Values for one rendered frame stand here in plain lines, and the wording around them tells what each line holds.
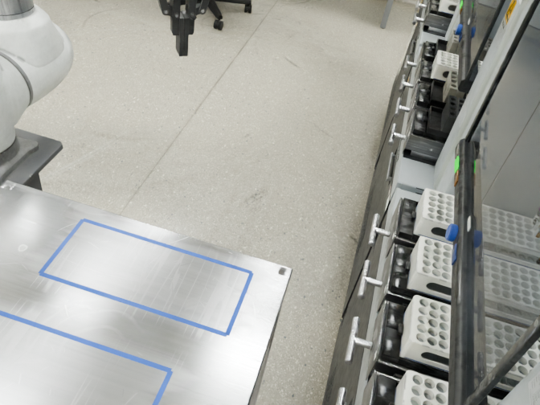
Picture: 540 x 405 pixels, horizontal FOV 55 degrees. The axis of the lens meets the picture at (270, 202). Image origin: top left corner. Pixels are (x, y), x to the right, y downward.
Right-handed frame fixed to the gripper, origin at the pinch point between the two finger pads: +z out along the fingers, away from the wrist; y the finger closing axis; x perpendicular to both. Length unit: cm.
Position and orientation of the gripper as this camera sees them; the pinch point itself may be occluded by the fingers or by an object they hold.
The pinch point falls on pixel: (182, 34)
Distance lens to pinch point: 96.0
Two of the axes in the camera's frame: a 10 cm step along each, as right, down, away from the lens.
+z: -1.4, 7.2, 6.8
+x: 3.5, 6.8, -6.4
